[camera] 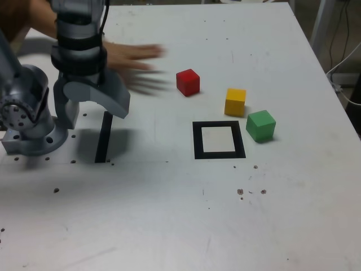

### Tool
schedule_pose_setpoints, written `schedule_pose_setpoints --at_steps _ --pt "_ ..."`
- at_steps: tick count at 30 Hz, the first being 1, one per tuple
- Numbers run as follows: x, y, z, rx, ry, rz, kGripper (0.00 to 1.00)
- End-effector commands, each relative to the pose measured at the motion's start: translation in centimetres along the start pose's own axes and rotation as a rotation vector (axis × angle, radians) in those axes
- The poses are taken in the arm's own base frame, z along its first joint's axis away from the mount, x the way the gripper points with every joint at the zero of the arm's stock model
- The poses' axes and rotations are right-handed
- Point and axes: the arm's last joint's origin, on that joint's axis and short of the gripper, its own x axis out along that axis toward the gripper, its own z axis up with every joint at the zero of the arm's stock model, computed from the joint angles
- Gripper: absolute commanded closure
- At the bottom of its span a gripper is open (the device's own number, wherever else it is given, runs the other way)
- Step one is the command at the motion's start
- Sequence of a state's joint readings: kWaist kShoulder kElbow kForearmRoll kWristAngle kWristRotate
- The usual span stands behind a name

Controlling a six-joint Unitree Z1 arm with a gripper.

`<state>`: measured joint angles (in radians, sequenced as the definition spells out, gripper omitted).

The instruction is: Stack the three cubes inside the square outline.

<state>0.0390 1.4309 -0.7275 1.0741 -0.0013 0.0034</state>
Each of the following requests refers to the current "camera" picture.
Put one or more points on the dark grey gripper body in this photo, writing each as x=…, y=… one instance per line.
x=81, y=79

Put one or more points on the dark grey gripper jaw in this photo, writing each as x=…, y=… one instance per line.
x=66, y=113

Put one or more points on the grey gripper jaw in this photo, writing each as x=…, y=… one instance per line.
x=112, y=96

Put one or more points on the red cube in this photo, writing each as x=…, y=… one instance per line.
x=187, y=82

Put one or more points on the yellow cube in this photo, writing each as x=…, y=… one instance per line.
x=234, y=104

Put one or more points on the green cube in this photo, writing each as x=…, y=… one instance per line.
x=260, y=127

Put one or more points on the person's forearm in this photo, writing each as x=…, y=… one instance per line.
x=42, y=17

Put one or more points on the black tape square outline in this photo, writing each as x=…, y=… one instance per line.
x=197, y=141

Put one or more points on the person's hand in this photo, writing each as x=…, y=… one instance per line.
x=127, y=56

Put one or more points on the black tape strip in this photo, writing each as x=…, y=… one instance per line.
x=103, y=141

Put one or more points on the white metal frame leg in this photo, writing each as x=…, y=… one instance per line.
x=320, y=22

